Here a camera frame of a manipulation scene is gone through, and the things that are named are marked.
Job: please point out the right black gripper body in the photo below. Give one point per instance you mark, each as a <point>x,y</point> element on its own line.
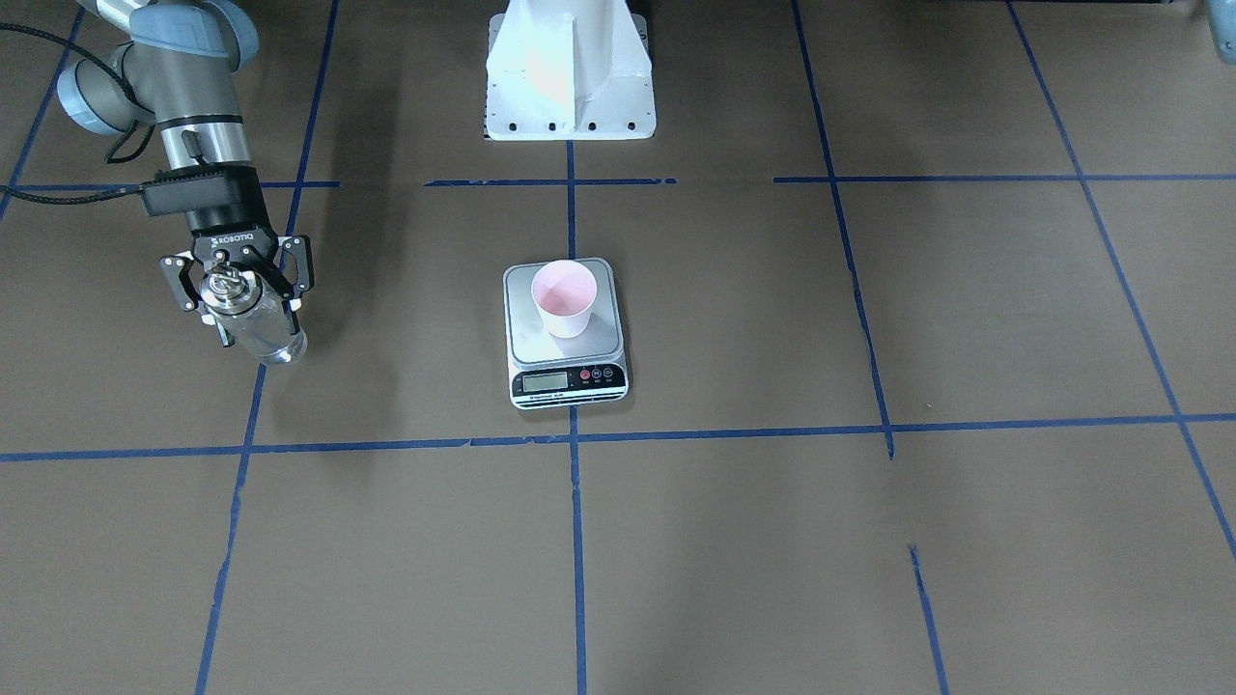
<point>232,237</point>

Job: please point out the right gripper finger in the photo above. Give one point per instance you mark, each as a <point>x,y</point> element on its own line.
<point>291,260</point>
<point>176,269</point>

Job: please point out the clear glass sauce bottle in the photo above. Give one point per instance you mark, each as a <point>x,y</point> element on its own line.
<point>247,311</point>

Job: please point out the pink plastic cup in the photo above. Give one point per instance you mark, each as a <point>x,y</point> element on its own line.
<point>563,293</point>

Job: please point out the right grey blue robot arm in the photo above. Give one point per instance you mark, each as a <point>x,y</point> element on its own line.
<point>174,74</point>

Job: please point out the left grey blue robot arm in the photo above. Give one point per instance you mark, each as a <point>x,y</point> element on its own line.
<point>1221,22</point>

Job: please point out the white digital kitchen scale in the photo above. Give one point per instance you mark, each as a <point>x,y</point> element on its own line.
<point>544,371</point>

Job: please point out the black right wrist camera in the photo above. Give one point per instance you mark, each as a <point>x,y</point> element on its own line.
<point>210,197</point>

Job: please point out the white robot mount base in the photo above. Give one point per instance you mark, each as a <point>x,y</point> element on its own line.
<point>569,71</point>

